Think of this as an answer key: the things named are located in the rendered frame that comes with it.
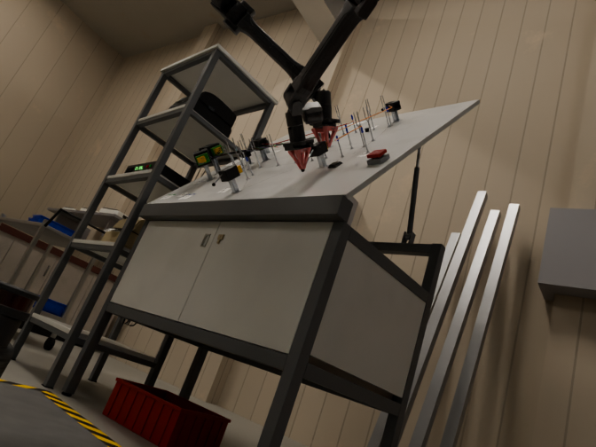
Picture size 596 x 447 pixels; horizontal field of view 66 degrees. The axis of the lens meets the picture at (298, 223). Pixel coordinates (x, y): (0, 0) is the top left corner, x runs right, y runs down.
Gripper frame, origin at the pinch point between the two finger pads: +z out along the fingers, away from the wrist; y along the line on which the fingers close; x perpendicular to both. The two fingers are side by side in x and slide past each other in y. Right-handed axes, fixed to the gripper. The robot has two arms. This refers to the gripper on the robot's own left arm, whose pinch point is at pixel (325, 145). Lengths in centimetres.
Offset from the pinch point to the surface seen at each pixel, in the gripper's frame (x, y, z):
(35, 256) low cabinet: 3, 359, 66
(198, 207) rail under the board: 31, 40, 21
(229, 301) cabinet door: 45, 4, 51
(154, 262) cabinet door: 40, 61, 43
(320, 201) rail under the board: 30.1, -23.5, 20.4
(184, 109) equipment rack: 1, 94, -28
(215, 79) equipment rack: -36, 116, -53
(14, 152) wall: -85, 751, -69
